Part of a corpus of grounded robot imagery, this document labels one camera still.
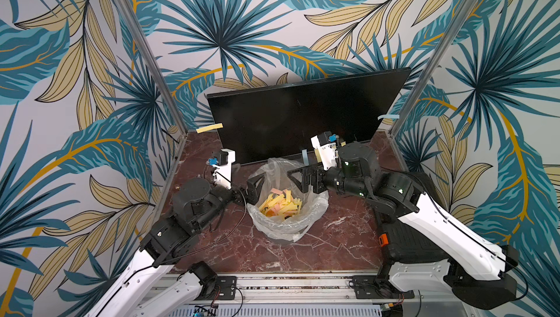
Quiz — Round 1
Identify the blue sticky note right edge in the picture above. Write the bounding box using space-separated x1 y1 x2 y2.
378 114 400 120

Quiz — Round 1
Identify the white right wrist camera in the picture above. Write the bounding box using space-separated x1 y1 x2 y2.
311 131 340 170

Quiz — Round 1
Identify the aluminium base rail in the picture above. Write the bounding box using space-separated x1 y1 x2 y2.
104 272 482 317

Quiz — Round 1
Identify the mesh waste bin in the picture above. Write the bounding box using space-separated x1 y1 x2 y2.
246 172 329 244

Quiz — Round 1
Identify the blue sticky note bottom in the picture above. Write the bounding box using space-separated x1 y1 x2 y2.
301 149 309 166

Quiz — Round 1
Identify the pile of discarded sticky notes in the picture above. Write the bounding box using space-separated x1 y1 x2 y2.
258 188 303 219

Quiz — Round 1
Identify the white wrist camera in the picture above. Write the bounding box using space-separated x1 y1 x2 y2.
207 149 236 189
311 131 340 170

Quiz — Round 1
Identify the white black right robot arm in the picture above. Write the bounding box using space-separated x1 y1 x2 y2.
287 143 520 311

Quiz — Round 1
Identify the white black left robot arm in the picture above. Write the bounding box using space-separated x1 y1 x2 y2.
86 173 265 316

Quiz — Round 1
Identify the black computer monitor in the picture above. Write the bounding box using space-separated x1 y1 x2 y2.
207 67 411 165

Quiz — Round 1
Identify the yellow sticky note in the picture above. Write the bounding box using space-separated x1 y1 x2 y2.
196 123 223 134
314 149 322 162

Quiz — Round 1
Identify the orange case latch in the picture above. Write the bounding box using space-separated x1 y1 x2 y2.
379 233 389 248

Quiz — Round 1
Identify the aluminium frame post right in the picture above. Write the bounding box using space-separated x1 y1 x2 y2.
387 0 478 140

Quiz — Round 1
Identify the aluminium frame post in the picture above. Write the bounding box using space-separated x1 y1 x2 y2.
387 0 478 140
113 0 188 138

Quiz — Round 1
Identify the clear plastic bin liner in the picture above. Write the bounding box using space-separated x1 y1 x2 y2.
246 157 330 244

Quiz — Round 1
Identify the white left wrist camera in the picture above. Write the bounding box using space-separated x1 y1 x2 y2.
207 149 236 189

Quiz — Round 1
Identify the aluminium frame post left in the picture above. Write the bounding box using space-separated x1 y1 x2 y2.
113 0 188 138

